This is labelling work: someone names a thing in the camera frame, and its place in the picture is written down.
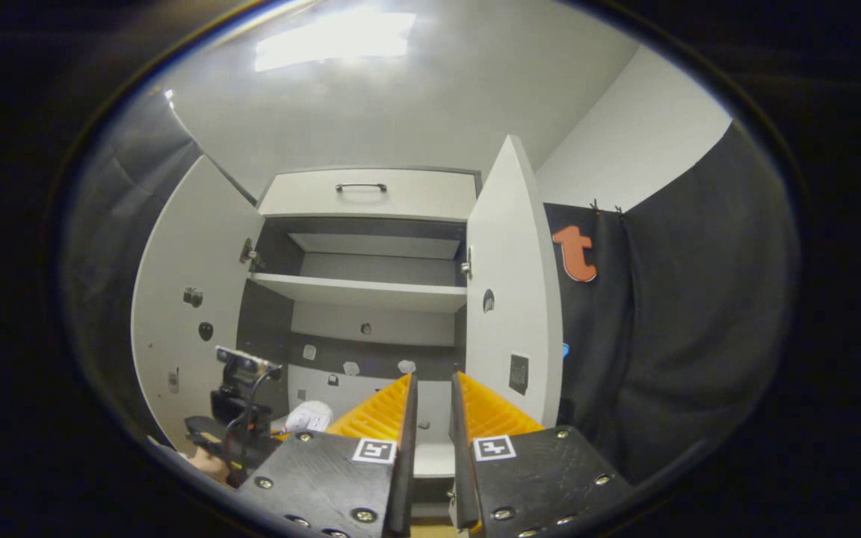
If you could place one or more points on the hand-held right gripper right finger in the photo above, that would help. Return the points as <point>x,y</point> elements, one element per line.
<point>535,478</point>

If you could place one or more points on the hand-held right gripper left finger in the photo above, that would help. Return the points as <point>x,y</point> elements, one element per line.
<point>341,478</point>

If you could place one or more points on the white shoe cabinet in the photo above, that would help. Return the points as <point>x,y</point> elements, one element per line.
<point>371,299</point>

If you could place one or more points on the white cabinet door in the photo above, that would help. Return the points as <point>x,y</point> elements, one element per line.
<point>513,299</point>
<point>191,246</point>

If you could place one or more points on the metal door hinge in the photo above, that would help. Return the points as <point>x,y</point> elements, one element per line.
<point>250,255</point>
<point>466,265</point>

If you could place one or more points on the white cabinet shelf board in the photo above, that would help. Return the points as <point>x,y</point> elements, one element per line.
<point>363,291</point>

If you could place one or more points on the white cabinet drawer front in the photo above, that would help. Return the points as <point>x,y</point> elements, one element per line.
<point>415,196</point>

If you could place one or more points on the ceiling light panel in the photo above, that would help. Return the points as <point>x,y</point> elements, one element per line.
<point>333,41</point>

